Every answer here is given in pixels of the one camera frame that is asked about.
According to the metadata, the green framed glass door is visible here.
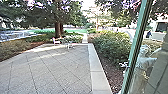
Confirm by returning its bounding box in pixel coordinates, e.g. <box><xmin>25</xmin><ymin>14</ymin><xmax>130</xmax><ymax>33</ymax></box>
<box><xmin>119</xmin><ymin>0</ymin><xmax>168</xmax><ymax>94</ymax></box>

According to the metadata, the small white garden table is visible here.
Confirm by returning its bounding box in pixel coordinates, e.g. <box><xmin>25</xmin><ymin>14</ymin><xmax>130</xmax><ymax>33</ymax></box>
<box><xmin>65</xmin><ymin>41</ymin><xmax>75</xmax><ymax>50</ymax></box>

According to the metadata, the green hedge shrub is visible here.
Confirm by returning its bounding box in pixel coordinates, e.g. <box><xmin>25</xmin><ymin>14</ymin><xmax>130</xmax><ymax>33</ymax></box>
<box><xmin>90</xmin><ymin>30</ymin><xmax>134</xmax><ymax>66</ymax></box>

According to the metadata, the white garden bench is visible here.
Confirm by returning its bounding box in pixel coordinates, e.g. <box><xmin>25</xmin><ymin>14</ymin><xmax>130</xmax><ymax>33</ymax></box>
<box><xmin>51</xmin><ymin>36</ymin><xmax>63</xmax><ymax>46</ymax></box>

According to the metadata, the brown tree trunk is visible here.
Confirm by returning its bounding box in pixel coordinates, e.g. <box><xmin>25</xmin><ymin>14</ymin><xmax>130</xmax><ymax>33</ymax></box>
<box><xmin>54</xmin><ymin>0</ymin><xmax>65</xmax><ymax>39</ymax></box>

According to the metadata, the distant person in dark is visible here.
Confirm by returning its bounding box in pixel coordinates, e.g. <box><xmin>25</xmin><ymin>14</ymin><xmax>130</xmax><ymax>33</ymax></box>
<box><xmin>145</xmin><ymin>29</ymin><xmax>153</xmax><ymax>39</ymax></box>

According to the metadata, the reddish brown shrub bed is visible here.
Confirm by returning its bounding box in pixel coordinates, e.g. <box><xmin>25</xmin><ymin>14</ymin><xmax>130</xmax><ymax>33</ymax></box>
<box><xmin>0</xmin><ymin>33</ymin><xmax>56</xmax><ymax>63</ymax></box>

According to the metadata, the garden pond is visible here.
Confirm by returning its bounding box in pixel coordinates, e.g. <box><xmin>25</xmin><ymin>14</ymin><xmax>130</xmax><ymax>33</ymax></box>
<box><xmin>0</xmin><ymin>29</ymin><xmax>38</xmax><ymax>43</ymax></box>

